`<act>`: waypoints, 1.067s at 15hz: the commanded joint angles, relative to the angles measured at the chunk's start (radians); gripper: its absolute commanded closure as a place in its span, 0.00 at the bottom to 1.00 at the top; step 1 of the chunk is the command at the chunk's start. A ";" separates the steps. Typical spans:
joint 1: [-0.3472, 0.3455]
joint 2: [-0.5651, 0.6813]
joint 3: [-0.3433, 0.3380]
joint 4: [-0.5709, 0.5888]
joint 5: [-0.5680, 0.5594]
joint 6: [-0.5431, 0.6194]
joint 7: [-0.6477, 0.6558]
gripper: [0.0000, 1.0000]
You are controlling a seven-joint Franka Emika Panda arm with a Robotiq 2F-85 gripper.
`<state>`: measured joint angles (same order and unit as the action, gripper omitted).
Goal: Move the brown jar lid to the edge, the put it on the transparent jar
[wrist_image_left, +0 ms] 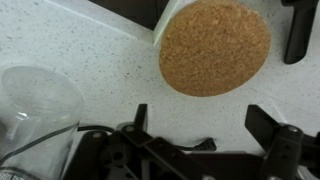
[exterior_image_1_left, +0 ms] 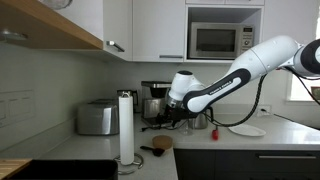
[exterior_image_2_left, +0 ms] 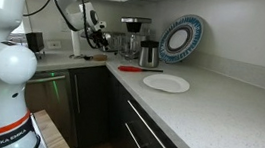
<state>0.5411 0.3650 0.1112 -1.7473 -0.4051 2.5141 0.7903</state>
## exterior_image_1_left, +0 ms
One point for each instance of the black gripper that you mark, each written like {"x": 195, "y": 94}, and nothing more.
{"x": 176, "y": 113}

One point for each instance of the wooden round board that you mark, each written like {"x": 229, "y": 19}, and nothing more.
{"x": 162, "y": 141}

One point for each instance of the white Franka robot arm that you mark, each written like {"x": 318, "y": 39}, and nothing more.
{"x": 266, "y": 56}

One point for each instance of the transparent glass jar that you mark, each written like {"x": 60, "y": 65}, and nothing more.
{"x": 186, "y": 128}

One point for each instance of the black steel coffee maker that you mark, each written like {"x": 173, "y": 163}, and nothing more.
{"x": 151, "y": 106}

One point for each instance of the steel thermal carafe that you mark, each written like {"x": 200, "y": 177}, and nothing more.
{"x": 200, "y": 121}

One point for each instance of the black plastic scoop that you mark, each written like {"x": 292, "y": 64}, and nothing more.
{"x": 157, "y": 152}

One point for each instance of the white paper towel roll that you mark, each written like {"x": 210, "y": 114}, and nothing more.
{"x": 126, "y": 133}

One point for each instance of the metal paper towel holder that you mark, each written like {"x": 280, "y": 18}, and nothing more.
{"x": 138, "y": 162}

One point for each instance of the steel toaster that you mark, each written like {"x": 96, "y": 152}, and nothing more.
{"x": 96, "y": 120}

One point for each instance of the dark drawer cabinet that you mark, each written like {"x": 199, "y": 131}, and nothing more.
{"x": 233, "y": 166}

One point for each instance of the white paper plate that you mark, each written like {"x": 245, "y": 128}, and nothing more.
{"x": 248, "y": 130}

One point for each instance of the white upper cabinet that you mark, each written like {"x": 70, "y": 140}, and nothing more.
{"x": 286, "y": 16}
{"x": 156, "y": 30}
{"x": 116, "y": 23}

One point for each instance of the steel microwave oven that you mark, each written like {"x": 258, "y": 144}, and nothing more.
{"x": 216, "y": 40}

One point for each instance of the white microwave niche cabinet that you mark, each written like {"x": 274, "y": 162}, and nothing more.
{"x": 223, "y": 13}

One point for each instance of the bright window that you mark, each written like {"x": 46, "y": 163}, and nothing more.
{"x": 300, "y": 91}

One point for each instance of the clear glass bowl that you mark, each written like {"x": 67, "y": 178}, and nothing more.
{"x": 56, "y": 3}

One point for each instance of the small picture frame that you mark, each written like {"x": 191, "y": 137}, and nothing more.
{"x": 316, "y": 93}

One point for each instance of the wooden wall shelf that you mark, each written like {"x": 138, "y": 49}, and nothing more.
{"x": 50, "y": 30}

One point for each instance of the white wall switch plate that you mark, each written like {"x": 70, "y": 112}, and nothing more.
{"x": 16, "y": 108}

